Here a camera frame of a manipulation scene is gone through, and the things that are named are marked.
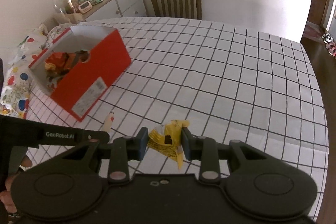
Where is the small white timer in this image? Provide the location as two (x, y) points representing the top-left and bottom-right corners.
(78, 1), (93, 13)

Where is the red cardboard box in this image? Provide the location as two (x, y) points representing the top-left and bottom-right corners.
(28, 26), (132, 123)

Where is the red doormat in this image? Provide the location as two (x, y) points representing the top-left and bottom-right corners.
(303, 24), (325, 42)

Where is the small yellow snack packet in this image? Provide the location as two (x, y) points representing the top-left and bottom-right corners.
(147, 120), (190, 170)

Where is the person's left hand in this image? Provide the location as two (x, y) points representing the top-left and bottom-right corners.
(0, 157), (33, 214)

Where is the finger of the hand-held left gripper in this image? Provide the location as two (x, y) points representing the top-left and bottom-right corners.
(89, 130), (110, 146)

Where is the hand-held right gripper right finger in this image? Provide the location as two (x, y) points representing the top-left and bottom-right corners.
(181, 127), (266, 185)

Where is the beige stick snack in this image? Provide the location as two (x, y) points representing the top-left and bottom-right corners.
(102, 111), (116, 133)

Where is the red chip packet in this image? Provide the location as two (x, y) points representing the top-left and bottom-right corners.
(44, 52), (70, 72)

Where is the clear glass dome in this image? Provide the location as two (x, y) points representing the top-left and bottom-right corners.
(52, 0), (69, 15)

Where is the row of shoes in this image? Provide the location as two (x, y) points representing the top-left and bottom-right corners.
(321, 32), (336, 57)

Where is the balloon print gift bag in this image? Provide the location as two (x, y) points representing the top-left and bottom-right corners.
(0, 25), (54, 120)

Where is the white sideboard with wooden top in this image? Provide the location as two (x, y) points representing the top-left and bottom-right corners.
(54, 0), (148, 24)

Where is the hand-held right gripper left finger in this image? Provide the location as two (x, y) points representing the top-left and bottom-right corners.
(60, 126), (149, 185)

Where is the light wooden box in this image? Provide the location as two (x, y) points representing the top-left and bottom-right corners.
(54, 12), (87, 26)

